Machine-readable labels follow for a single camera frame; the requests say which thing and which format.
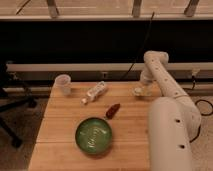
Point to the white sponge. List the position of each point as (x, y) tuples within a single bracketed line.
[(138, 91)]

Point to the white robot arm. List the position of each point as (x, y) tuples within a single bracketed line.
[(173, 119)]

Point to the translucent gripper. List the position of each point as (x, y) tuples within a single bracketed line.
[(146, 89)]

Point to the green ceramic bowl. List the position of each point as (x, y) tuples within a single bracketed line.
[(93, 136)]

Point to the red chili pepper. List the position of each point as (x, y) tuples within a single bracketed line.
[(112, 110)]

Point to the clear plastic cup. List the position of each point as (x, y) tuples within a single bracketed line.
[(63, 83)]

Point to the clear plastic bottle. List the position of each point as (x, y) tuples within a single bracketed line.
[(94, 92)]

